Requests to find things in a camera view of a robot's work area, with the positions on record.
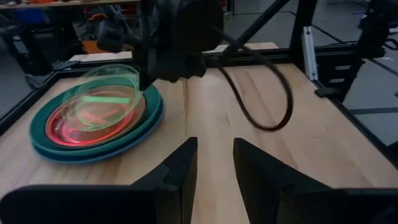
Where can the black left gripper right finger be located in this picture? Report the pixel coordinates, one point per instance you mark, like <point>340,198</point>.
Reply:
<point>280,196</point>

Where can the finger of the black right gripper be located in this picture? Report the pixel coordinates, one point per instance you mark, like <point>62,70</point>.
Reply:
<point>146,68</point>

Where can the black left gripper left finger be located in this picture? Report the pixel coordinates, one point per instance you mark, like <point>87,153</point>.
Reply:
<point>155,199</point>

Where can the clear green plastic plate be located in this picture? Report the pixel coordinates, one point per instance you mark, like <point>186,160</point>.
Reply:
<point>105,99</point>

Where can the clear orange plastic plate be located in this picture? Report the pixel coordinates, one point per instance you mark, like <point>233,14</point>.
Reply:
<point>93,119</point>

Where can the clear pink plastic plate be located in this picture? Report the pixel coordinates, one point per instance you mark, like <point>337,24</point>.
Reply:
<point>77,141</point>

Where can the orange and black shop vacuum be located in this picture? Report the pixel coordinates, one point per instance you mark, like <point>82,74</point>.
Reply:
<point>110,34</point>

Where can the large blue plastic plate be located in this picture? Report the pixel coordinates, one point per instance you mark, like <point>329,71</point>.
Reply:
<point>102,158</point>

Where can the black computer tower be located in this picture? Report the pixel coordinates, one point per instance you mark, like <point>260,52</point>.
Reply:
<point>53,46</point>

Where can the large teal plastic plate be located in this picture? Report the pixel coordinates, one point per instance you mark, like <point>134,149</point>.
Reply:
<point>38,129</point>

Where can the blue crate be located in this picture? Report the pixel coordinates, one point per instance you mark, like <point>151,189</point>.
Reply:
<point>31,16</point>

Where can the black aluminium table frame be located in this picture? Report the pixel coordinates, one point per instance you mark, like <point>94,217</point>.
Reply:
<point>298,31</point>

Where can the white metal bracket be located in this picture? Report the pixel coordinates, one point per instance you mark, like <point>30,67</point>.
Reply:
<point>309,53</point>

